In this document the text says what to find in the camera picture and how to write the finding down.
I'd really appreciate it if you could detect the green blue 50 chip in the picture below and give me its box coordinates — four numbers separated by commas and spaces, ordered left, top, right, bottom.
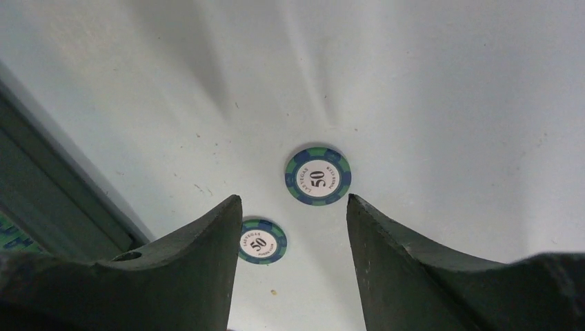
284, 146, 352, 206
239, 219, 288, 265

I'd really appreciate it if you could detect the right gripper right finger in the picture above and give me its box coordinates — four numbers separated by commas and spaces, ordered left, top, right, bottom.
346, 194, 584, 330

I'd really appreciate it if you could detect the black poker case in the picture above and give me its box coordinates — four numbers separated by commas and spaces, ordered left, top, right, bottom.
1, 65, 150, 261

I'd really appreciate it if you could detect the purple green chip stack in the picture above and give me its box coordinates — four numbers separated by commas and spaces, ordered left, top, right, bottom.
1, 212, 44, 252

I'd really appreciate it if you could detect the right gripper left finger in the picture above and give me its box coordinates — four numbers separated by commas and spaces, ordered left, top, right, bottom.
1, 195, 242, 330

